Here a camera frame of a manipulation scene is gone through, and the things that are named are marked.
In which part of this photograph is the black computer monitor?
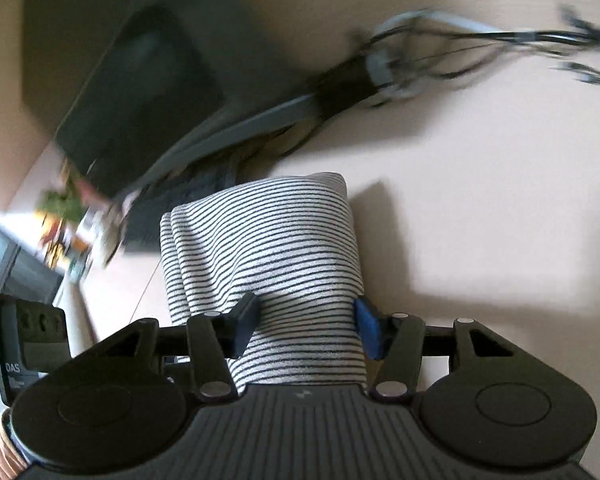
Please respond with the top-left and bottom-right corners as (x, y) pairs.
(21, 0), (382, 198)

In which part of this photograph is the black keyboard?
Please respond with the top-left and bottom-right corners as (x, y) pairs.
(122, 166), (237, 252)

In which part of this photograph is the black cable bundle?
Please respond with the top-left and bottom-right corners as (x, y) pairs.
(360, 4), (600, 106)

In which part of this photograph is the striped white black garment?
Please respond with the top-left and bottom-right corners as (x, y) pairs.
(160, 172), (366, 390)

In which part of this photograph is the green plant in white pot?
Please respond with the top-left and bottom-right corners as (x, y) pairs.
(35, 159), (86, 224)

